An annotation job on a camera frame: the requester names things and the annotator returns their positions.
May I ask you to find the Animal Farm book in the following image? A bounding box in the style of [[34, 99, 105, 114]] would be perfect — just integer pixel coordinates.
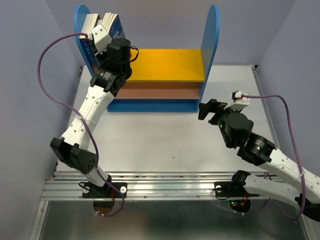
[[109, 14, 125, 39]]

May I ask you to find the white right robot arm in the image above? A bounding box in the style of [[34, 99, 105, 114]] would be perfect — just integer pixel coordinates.
[[198, 99, 320, 222]]

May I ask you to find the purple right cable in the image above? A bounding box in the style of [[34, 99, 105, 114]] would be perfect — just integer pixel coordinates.
[[214, 94, 306, 220]]

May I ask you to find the Jane Eyre book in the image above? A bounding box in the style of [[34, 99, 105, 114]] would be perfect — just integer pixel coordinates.
[[79, 13, 99, 76]]

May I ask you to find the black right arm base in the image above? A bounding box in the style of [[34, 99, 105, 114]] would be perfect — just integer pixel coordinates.
[[213, 181, 251, 214]]

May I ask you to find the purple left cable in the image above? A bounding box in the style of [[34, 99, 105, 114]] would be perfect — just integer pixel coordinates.
[[37, 33, 125, 218]]

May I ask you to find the Three Days to See book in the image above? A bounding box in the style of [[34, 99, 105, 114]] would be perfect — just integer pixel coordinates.
[[106, 13, 118, 34]]

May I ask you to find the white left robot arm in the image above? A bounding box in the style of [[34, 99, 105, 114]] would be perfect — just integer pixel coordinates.
[[50, 38, 132, 197]]

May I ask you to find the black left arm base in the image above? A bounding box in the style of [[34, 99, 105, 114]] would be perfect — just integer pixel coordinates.
[[78, 181, 121, 210]]

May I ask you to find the A Tale of Two Cities book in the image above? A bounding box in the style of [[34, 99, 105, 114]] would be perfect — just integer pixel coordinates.
[[100, 12, 114, 32]]

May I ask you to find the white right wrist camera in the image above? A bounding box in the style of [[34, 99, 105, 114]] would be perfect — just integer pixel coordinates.
[[223, 90, 250, 112]]

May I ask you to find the blue and yellow bookshelf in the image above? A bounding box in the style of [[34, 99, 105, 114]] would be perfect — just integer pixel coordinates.
[[73, 4, 220, 113]]

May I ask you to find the Nineteen Eighty-Four book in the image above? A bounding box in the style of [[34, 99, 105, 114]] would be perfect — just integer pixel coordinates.
[[89, 13, 100, 29]]

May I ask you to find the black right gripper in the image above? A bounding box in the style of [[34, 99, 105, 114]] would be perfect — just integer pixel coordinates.
[[198, 98, 242, 148]]

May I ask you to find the purple cable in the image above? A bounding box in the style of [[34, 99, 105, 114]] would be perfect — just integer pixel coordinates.
[[37, 33, 125, 218], [214, 94, 306, 220]]

